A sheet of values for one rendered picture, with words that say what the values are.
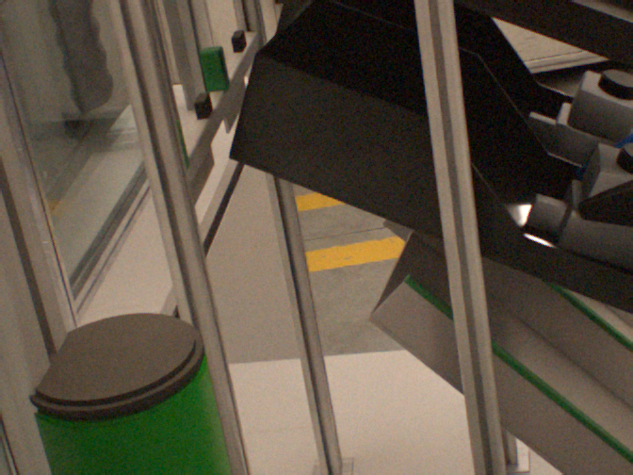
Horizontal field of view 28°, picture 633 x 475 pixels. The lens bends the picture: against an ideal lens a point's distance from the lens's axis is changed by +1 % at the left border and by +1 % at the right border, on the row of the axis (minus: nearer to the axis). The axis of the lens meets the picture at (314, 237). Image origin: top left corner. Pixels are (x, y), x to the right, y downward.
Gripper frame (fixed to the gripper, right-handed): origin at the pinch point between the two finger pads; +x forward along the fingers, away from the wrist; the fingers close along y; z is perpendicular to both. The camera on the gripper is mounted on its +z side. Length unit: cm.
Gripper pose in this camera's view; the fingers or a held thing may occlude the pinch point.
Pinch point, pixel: (632, 178)
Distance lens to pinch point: 82.0
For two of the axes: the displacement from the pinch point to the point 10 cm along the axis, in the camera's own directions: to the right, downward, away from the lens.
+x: -9.0, 2.8, 3.3
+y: -1.6, 4.9, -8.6
